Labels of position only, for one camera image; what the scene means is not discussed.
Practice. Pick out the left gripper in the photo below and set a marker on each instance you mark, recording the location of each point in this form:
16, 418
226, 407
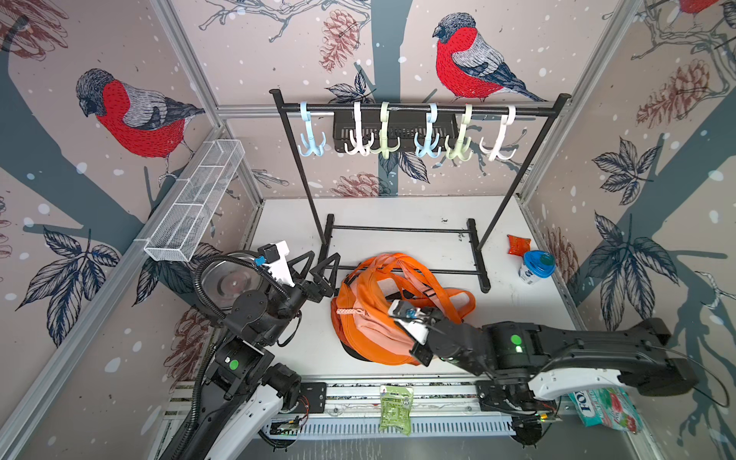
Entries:
310, 292

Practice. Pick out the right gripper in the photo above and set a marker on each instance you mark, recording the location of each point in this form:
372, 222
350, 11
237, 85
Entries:
439, 321

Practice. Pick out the orange sling bag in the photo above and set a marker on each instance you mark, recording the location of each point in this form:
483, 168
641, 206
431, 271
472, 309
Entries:
360, 277

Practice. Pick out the pink waist bag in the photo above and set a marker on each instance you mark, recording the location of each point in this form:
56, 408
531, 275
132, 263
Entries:
360, 318

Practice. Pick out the orange crossbody bag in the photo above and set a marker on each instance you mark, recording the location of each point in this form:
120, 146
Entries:
412, 276

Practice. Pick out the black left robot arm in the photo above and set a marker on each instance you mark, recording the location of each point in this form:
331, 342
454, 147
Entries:
236, 366

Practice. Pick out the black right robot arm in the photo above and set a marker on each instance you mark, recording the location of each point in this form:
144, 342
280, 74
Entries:
530, 362

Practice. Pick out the white hook left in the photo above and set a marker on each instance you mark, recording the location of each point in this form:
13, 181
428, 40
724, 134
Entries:
357, 143

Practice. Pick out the white hook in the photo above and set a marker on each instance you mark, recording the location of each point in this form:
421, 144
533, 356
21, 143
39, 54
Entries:
357, 143
506, 121

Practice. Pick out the light green hook left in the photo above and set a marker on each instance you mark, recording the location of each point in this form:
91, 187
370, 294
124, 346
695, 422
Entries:
384, 149

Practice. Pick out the light green hook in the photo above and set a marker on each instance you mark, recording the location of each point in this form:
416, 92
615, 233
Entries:
461, 150
384, 149

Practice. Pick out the light blue hook left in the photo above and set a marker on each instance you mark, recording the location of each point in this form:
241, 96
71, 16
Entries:
309, 146

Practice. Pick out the light blue hook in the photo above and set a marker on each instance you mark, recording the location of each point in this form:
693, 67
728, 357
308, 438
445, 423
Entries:
430, 146
309, 146

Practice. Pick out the light blue hook right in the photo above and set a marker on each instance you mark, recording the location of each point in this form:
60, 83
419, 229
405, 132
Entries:
430, 146

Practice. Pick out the light green hook right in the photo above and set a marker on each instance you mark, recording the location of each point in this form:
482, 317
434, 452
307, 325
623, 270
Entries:
461, 150

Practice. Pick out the white hook right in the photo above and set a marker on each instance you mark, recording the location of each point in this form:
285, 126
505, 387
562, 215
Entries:
506, 121

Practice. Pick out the green snack packet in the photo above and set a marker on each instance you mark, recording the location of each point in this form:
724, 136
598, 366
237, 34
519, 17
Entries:
396, 406

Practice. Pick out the blue lid white bottle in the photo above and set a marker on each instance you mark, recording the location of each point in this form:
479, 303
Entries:
537, 265

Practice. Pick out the red snack packet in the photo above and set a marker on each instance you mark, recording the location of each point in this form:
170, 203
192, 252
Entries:
518, 246

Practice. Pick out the black metal garment rack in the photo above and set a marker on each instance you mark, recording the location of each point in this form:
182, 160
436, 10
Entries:
325, 229

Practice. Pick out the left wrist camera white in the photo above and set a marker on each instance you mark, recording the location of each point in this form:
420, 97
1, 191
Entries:
273, 257

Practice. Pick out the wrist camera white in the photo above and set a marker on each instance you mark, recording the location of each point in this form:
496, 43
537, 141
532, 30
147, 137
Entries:
273, 257
416, 322

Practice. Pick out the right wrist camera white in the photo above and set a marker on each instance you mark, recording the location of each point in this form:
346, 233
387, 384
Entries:
416, 322

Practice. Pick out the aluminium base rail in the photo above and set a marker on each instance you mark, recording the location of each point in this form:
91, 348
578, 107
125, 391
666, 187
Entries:
374, 408

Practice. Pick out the white wire mesh basket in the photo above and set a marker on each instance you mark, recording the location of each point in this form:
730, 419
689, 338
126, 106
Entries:
178, 235

